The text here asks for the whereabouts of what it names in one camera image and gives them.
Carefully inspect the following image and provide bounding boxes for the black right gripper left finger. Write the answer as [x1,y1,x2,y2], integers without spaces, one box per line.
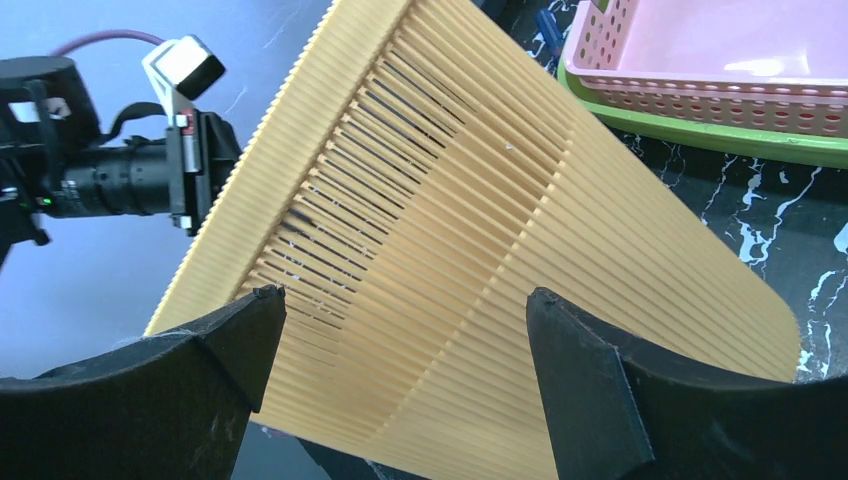
[1,285,286,479]

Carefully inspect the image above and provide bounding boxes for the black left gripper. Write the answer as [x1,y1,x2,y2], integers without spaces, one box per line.
[1,56,241,249]

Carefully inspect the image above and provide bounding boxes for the green plastic tray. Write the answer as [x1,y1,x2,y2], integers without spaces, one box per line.
[557,62,847,170]

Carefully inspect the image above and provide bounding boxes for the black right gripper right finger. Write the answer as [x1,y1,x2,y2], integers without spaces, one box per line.
[526,288,847,479]

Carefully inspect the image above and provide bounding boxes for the orange slatted waste bin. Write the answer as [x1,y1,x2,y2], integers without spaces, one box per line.
[147,0,800,479]

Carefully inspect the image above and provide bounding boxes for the pink perforated basket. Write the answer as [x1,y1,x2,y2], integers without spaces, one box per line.
[562,1,847,138]

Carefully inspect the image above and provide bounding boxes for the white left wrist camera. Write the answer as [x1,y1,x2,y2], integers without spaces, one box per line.
[141,34,226,127]

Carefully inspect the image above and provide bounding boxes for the blue red screwdriver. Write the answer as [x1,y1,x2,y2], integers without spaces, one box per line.
[535,9,564,60]

